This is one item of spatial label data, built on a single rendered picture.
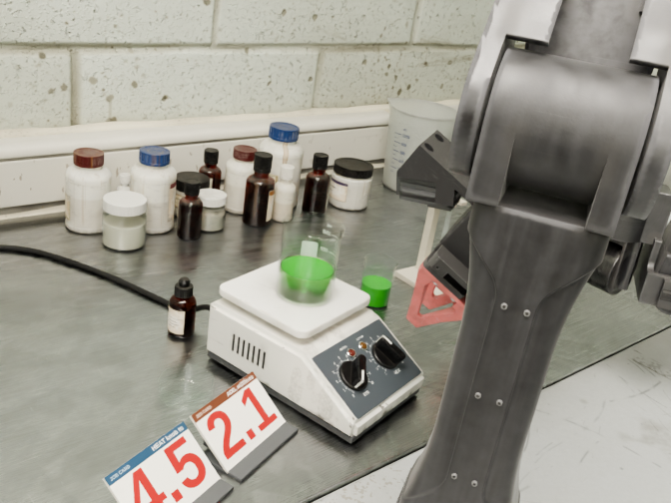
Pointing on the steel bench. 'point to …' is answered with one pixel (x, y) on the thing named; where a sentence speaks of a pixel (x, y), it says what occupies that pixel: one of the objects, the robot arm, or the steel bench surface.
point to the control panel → (384, 378)
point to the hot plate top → (299, 316)
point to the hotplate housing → (296, 365)
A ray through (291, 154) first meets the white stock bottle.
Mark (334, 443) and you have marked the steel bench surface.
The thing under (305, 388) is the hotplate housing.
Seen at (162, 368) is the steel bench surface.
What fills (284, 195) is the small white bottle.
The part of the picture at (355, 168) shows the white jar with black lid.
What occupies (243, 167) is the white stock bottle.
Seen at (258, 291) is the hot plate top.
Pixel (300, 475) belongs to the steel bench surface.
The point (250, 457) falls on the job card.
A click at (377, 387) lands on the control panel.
